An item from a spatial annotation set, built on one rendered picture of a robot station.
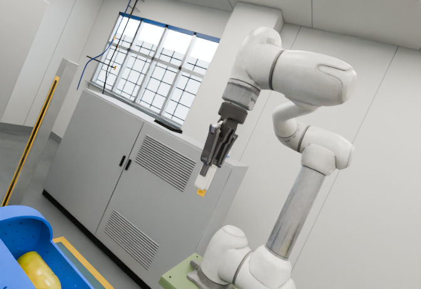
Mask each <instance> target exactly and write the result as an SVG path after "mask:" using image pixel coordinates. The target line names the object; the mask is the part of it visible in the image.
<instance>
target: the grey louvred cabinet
mask: <svg viewBox="0 0 421 289"><path fill-rule="evenodd" d="M154 120H155V119H154V118H152V117H150V116H148V115H146V114H144V113H142V112H141V111H139V110H137V109H135V108H133V107H131V106H129V105H127V104H125V103H123V102H121V101H119V100H117V99H115V98H112V97H108V96H106V95H103V94H101V93H97V92H94V91H92V90H89V89H86V88H85V89H84V90H83V91H82V93H81V96H80V98H79V101H78V103H77V105H76V107H75V110H74V112H73V114H72V116H71V119H70V122H69V124H68V126H67V128H66V131H65V134H64V136H63V138H62V140H61V143H60V145H59V147H58V150H57V152H56V155H55V157H54V159H53V161H52V164H51V166H50V168H49V171H48V173H47V175H46V178H45V180H44V182H43V185H42V187H43V189H44V190H43V193H42V194H43V195H44V196H45V197H46V198H47V199H48V200H49V201H50V202H51V203H52V204H53V205H55V206H56V207H57V208H58V209H59V210H60V211H61V212H62V213H63V214H64V215H65V216H66V217H67V218H68V219H69V220H70V221H71V222H72V223H73V224H74V225H75V226H76V227H77V228H79V229H80V230H81V231H82V232H83V233H84V234H85V235H86V236H87V237H88V238H89V239H90V240H92V241H93V242H94V243H95V244H96V245H97V246H98V247H99V248H100V249H101V250H102V251H103V252H104V253H105V254H106V255H107V256H108V257H109V258H110V259H111V260H112V261H113V262H114V263H116V264H117V265H118V266H119V267H120V268H121V269H122V270H123V271H124V272H125V273H126V274H127V275H128V276H129V277H130V278H131V279H132V280H133V281H134V282H135V283H136V284H137V285H138V286H140V287H141V288H142V289H159V288H160V286H161V285H160V284H159V280H160V278H161V276H162V275H163V274H165V273H166V272H168V271H169V270H171V269H172V268H173V267H175V266H176V265H178V264H179V263H181V262H182V261H184V260H185V259H186V258H188V257H189V256H190V255H192V254H194V253H197V254H198V255H200V256H201V257H204V253H205V251H206V249H207V247H208V245H209V243H210V241H211V239H212V237H213V236H214V235H215V234H216V232H217V231H218V230H220V228H221V226H222V224H223V222H224V220H225V218H226V216H227V213H228V211H229V209H230V207H231V204H232V202H233V200H234V198H235V196H236V194H237V191H238V189H239V187H240V185H241V182H242V180H243V178H244V176H245V174H246V172H247V170H248V167H249V166H247V165H245V164H243V163H242V162H239V161H238V160H235V159H233V158H232V157H229V158H228V159H225V161H224V163H223V165H220V166H222V167H221V168H217V169H216V172H215V174H214V176H213V178H212V181H211V183H210V186H209V188H208V190H205V189H204V190H203V191H201V190H200V189H199V188H197V187H195V186H194V184H195V181H196V179H197V176H198V175H199V172H200V170H201V167H202V165H203V162H202V161H200V157H201V154H202V151H203V148H204V145H205V144H203V143H202V142H199V141H198V140H195V139H194V138H192V137H190V136H188V135H186V134H184V133H182V134H180V133H177V132H173V131H171V130H169V129H167V128H165V127H163V126H161V125H159V124H158V123H156V122H154Z"/></svg>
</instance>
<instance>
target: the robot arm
mask: <svg viewBox="0 0 421 289"><path fill-rule="evenodd" d="M356 83H357V75H356V73H355V71H354V69H353V67H351V66H350V65H349V64H347V63H346V62H344V61H342V60H339V59H337V58H335V57H332V56H328V55H323V54H319V53H313V52H309V51H300V50H298V51H293V50H285V49H282V44H281V37H280V35H279V33H278V32H277V31H276V30H274V29H272V28H268V27H264V26H261V27H257V28H254V29H253V30H252V31H251V32H250V33H249V34H248V35H247V36H246V38H245V40H244V41H243V43H242V45H241V47H240V48H239V50H238V52H237V55H236V57H235V59H234V62H233V64H232V68H231V75H230V78H229V81H228V82H227V85H226V88H225V90H224V93H223V94H222V99H223V100H224V101H225V102H222V103H221V106H220V108H219V111H218V115H220V116H221V117H220V119H219V120H218V121H217V123H216V124H212V123H211V124H210V125H209V133H208V136H207V139H206V142H205V145H204V148H203V151H202V154H201V157H200V161H202V162H203V165H202V167H201V170H200V172H199V175H198V176H197V179H196V181H195V184H194V186H195V187H197V188H199V189H200V190H201V191H203V190H204V189H205V190H208V188H209V186H210V183H211V181H212V178H213V176H214V174H215V172H216V169H217V168H221V167H222V166H220V165H223V163H224V161H225V159H226V157H227V155H228V153H229V151H230V149H231V147H232V145H233V144H234V142H235V141H236V139H237V138H238V135H237V134H236V133H235V131H236V130H237V125H238V124H241V125H242V124H243V123H244V122H245V119H246V117H247V115H248V112H247V110H248V111H251V110H253V108H254V106H255V103H256V101H257V98H258V96H259V94H260V92H261V90H272V91H275V92H279V93H281V94H283V95H284V97H285V98H287V99H288V100H290V102H286V103H283V104H281V105H279V106H277V107H276V108H275V109H274V110H273V113H272V121H273V130H274V134H275V136H276V137H277V139H278V140H279V141H280V143H282V144H283V145H285V146H286V147H289V148H290V149H293V150H294V151H296V152H299V153H300V154H301V165H302V166H301V168H300V170H299V173H298V175H297V177H296V180H295V182H294V184H293V186H292V188H291V190H290V192H289V195H288V197H287V199H286V201H285V203H284V206H283V208H282V210H281V212H280V214H279V216H278V219H277V221H276V223H275V225H274V228H273V230H272V231H271V234H270V236H269V238H268V240H267V242H266V244H264V245H261V246H258V247H257V249H256V250H255V252H252V251H251V249H250V248H249V247H248V245H247V244H248V240H247V238H246V235H245V234H244V233H243V231H242V230H241V229H239V228H237V227H235V226H231V225H226V226H224V227H223V228H221V229H220V230H218V231H217V232H216V234H215V235H214V236H213V237H212V239H211V241H210V243H209V245H208V247H207V249H206V251H205V253H204V257H203V259H202V262H199V261H197V260H195V259H192V261H190V265H191V266H192V267H193V269H194V270H195V271H193V272H190V273H188V274H187V279H188V280H190V281H191V282H193V283H194V284H195V285H196V286H197V287H199V288H200V289H235V288H236V287H237V288H238V289H296V287H295V284H294V281H293V280H292V279H290V275H291V270H292V267H291V263H290V260H289V256H290V254H291V252H292V250H293V247H294V245H295V243H296V240H297V238H298V236H299V234H300V232H301V230H302V228H303V225H304V223H305V221H306V218H307V217H308V214H309V212H310V211H311V208H312V207H313V204H314V202H315V200H316V197H317V195H318V193H319V191H320V189H321V187H322V185H323V182H324V180H325V177H326V176H329V175H331V174H332V173H333V172H334V171H335V170H336V169H339V170H342V169H346V168H347V167H349V166H350V164H351V160H352V158H353V154H354V151H355V147H354V146H353V145H352V144H351V143H350V142H349V141H348V140H346V139H345V138H344V137H342V136H340V135H338V134H336V133H334V132H331V131H329V130H326V129H322V128H320V127H314V126H312V125H308V124H305V123H302V122H299V121H295V119H294V118H296V117H300V116H303V115H307V114H310V113H313V112H315V111H316V110H317V109H319V108H320V107H322V106H324V107H332V106H337V105H341V104H343V103H345V102H346V101H348V100H349V99H350V98H351V97H352V95H353V93H354V91H355V88H356Z"/></svg>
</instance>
